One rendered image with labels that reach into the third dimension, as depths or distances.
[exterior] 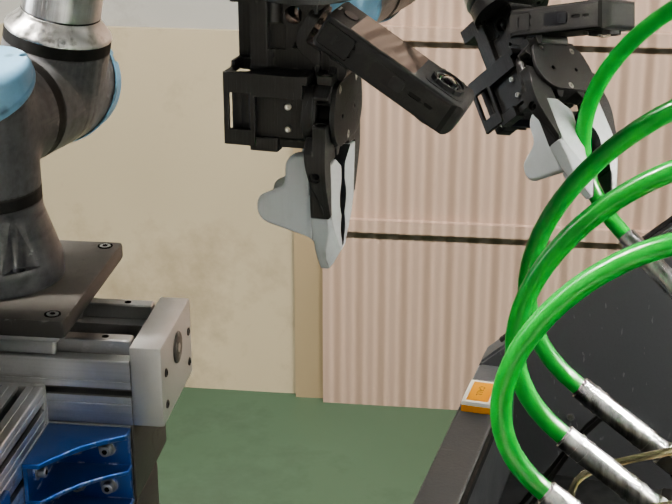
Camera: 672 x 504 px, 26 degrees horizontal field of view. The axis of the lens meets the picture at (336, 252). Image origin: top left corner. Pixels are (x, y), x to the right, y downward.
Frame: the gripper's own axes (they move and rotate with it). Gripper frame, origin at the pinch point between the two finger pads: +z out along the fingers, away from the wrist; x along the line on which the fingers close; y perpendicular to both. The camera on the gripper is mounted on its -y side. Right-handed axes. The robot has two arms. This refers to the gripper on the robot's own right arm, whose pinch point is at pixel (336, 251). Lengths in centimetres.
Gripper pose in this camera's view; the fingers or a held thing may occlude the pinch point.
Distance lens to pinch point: 106.6
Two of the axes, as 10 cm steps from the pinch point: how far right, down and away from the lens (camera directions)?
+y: -9.6, -1.0, 2.7
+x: -2.9, 3.5, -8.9
